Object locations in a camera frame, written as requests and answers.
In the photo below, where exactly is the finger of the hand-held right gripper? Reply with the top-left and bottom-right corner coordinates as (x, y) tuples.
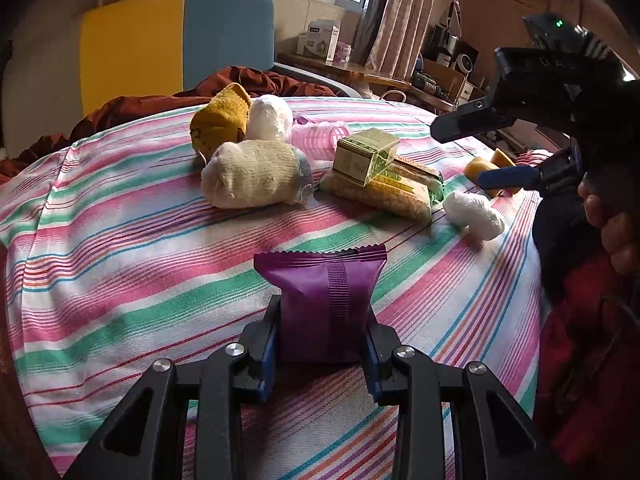
(431, 97), (521, 144)
(475, 147), (583, 193)

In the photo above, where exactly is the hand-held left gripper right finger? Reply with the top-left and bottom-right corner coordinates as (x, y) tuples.
(364, 305), (571, 480)

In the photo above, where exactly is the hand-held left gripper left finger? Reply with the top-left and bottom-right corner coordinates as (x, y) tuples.
(65, 295), (283, 480)

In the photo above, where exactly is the long white sock roll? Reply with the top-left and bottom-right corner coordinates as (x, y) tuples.
(443, 190), (507, 242)

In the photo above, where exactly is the purple snack packet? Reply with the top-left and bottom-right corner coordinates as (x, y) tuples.
(253, 243), (388, 365)

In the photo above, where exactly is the large cream sock roll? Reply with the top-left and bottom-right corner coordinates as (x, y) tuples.
(201, 139), (315, 209)

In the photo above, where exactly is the person's right hand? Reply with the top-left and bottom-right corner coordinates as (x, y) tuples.
(578, 180), (640, 273)

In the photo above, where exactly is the brown cardboard box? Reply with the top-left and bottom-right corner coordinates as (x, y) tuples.
(421, 59), (467, 103)

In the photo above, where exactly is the silver speaker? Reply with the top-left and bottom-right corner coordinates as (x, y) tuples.
(449, 36), (479, 75)

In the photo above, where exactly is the person's black garment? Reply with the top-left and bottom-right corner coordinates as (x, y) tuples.
(531, 194), (616, 306)

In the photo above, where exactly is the wooden desk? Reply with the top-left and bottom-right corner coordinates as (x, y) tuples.
(277, 52), (412, 97)

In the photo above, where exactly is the pink plastic hair roller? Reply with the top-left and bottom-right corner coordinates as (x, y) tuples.
(291, 121), (353, 161)

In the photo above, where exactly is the white cardboard box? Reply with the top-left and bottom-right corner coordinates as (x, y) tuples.
(296, 19), (342, 61)

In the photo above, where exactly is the striped bed sheet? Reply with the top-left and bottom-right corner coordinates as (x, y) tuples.
(0, 95), (551, 478)

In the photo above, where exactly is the person's red garment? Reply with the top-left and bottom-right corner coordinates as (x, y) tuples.
(534, 255), (640, 467)

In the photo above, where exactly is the reddish brown blanket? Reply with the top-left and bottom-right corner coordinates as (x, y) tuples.
(0, 66), (341, 178)

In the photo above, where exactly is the mustard yellow sock roll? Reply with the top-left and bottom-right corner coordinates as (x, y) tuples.
(190, 83), (252, 156)

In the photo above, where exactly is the grey yellow blue headboard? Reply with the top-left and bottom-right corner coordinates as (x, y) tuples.
(80, 0), (276, 116)

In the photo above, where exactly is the grey metal bed rail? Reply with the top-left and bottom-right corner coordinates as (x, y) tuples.
(272, 62), (372, 99)

